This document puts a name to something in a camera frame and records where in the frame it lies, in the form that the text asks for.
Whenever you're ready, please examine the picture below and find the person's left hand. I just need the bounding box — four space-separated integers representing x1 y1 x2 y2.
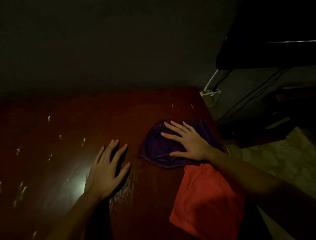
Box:
84 139 131 200

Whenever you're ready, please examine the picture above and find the person's right hand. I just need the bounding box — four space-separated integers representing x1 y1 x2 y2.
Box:
160 120 213 161

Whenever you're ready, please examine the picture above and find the purple cloth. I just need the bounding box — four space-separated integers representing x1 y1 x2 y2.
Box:
138 118 224 170

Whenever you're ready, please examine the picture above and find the person's left forearm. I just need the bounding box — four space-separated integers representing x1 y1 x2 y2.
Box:
44 192 104 240

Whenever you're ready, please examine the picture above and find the person's right forearm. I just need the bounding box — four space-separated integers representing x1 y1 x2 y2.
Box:
207 148 316 240

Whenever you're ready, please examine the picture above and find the white power strip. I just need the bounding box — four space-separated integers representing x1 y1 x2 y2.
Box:
199 89 222 97

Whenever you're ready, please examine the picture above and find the orange cloth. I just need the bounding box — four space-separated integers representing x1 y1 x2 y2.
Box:
169 163 246 240

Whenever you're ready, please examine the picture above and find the dark low cabinet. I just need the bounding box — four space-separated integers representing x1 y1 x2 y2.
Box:
217 81 316 149

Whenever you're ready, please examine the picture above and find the black screen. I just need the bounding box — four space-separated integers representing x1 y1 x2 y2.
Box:
216 0 316 70

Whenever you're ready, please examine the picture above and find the white cable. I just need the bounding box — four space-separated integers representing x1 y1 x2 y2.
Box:
203 69 219 92

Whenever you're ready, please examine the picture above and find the black cable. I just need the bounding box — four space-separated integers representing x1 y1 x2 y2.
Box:
215 67 292 124

